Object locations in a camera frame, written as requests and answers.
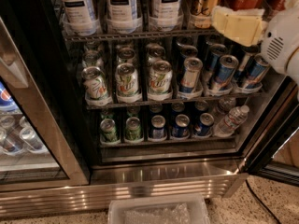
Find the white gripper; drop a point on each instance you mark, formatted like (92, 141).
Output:
(281, 40)

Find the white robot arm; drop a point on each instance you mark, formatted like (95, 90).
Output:
(279, 37)

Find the front right red bull can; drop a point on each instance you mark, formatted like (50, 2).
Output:
(255, 72)

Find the second row red bull can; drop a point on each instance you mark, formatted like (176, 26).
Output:
(214, 53)

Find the gold slim can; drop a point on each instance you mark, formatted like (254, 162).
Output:
(201, 11)

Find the front middle red bull can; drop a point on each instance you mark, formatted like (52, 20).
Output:
(224, 72)

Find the front left red bull can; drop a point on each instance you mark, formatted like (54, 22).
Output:
(190, 75)

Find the bottom right pepsi can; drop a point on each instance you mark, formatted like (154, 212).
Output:
(203, 125)

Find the pepsi can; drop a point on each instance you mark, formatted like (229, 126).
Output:
(180, 127)
(157, 127)
(203, 125)

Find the front right 7up can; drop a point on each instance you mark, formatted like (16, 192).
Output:
(160, 80)

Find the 7up can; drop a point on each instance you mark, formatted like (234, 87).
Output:
(95, 85)
(127, 83)
(160, 80)

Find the open right fridge door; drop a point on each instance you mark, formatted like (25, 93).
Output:
(276, 156)

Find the bottom middle pepsi can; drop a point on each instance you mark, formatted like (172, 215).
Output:
(180, 127)

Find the front middle 7up can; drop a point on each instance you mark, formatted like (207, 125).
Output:
(127, 83)

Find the bottom left pepsi can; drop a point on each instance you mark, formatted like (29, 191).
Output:
(157, 127)

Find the green can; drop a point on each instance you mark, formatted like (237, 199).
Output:
(109, 131)
(133, 131)

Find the front left 7up can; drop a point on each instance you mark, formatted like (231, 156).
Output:
(95, 85)

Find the bottom left green can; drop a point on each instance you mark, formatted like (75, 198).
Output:
(109, 131)

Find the left fridge glass door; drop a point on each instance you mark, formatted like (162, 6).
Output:
(35, 148)

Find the second row right red bull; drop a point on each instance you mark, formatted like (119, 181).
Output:
(244, 56)

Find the right white tea bottle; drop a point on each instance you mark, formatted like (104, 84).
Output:
(165, 13)

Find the white tea bottle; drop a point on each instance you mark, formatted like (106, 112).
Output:
(165, 13)
(81, 16)
(123, 15)

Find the front clear water bottle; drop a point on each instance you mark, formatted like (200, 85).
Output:
(231, 121)

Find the middle white tea bottle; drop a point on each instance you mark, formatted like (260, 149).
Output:
(123, 15)

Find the left white tea bottle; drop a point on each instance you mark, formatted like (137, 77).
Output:
(81, 16)

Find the clear plastic bin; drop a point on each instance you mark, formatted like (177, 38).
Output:
(172, 209)

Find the middle wire shelf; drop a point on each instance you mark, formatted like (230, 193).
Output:
(149, 99)

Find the wire shelf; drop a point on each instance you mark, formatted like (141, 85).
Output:
(138, 35)
(149, 99)

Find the top wire shelf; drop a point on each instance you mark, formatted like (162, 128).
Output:
(138, 35)

